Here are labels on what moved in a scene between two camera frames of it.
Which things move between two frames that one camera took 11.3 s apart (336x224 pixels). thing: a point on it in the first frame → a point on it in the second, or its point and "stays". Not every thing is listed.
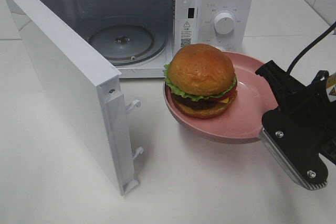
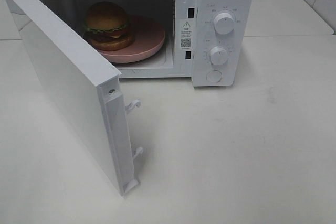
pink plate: (242, 123) → (149, 37)
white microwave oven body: (135, 21) stays
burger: (202, 81) → (106, 28)
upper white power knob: (224, 23) stays
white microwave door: (86, 89) stays
